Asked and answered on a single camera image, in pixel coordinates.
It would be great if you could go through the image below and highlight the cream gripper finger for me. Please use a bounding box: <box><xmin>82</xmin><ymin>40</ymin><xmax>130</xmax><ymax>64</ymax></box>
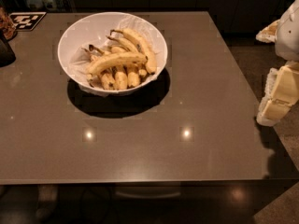
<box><xmin>256</xmin><ymin>62</ymin><xmax>299</xmax><ymax>127</ymax></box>

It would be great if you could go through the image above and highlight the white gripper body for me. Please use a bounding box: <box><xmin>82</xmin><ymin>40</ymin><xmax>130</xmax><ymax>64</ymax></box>
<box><xmin>256</xmin><ymin>0</ymin><xmax>299</xmax><ymax>61</ymax></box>

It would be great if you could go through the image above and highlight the large front yellow banana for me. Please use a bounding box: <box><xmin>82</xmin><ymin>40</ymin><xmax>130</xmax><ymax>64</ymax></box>
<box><xmin>86</xmin><ymin>51</ymin><xmax>148</xmax><ymax>75</ymax></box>

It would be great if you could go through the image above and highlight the right curved yellow banana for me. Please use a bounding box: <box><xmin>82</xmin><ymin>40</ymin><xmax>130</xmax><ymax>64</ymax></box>
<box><xmin>110</xmin><ymin>28</ymin><xmax>157</xmax><ymax>75</ymax></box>

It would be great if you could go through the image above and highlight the short lower right banana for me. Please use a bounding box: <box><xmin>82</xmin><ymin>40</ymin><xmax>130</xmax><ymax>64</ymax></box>
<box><xmin>127</xmin><ymin>66</ymin><xmax>140</xmax><ymax>88</ymax></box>

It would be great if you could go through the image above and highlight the short banana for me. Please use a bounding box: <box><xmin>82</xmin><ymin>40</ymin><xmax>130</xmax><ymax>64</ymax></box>
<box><xmin>99</xmin><ymin>71</ymin><xmax>115</xmax><ymax>91</ymax></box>
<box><xmin>127</xmin><ymin>66</ymin><xmax>140</xmax><ymax>88</ymax></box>
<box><xmin>114</xmin><ymin>66</ymin><xmax>128</xmax><ymax>91</ymax></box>

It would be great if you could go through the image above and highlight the middle yellow banana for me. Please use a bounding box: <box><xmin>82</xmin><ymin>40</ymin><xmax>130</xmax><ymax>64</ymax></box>
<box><xmin>107</xmin><ymin>35</ymin><xmax>138</xmax><ymax>52</ymax></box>

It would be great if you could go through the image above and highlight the short lower middle banana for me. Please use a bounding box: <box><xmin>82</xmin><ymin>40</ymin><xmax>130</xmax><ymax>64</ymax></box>
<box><xmin>114</xmin><ymin>66</ymin><xmax>128</xmax><ymax>91</ymax></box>

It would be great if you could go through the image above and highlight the short lower left banana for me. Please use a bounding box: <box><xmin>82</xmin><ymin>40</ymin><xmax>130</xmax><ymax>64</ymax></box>
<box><xmin>99</xmin><ymin>71</ymin><xmax>115</xmax><ymax>91</ymax></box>

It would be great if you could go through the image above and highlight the white bowl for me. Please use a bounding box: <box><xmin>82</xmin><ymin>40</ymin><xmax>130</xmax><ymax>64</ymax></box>
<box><xmin>57</xmin><ymin>11</ymin><xmax>169</xmax><ymax>97</ymax></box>

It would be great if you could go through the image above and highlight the white paper bowl liner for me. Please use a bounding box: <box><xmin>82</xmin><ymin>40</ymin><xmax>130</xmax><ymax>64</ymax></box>
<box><xmin>68</xmin><ymin>16</ymin><xmax>166</xmax><ymax>95</ymax></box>

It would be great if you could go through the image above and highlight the black white marker card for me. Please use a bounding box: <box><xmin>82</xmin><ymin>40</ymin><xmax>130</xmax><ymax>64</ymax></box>
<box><xmin>9</xmin><ymin>12</ymin><xmax>46</xmax><ymax>31</ymax></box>

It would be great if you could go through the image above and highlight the brown patterned jar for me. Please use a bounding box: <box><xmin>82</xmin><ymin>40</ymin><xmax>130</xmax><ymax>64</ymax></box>
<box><xmin>0</xmin><ymin>7</ymin><xmax>17</xmax><ymax>40</ymax></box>

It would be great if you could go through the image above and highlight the dark object left edge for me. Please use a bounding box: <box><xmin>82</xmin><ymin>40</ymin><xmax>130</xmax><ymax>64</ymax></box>
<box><xmin>0</xmin><ymin>30</ymin><xmax>16</xmax><ymax>67</ymax></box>

